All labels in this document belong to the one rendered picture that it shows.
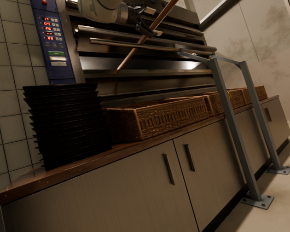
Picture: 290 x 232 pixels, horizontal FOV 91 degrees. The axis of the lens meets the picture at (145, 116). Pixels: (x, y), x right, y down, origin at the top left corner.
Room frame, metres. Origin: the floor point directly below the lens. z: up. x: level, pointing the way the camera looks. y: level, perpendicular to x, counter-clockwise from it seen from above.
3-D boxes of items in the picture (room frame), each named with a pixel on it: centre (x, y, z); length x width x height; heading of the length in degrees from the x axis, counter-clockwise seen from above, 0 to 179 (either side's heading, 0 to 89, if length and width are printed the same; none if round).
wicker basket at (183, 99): (1.00, -0.06, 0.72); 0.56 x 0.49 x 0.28; 123
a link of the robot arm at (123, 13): (0.64, -0.01, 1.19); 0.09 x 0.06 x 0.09; 34
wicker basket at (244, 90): (1.67, -1.05, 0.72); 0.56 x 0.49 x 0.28; 123
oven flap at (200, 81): (1.54, -0.38, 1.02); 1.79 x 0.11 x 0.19; 124
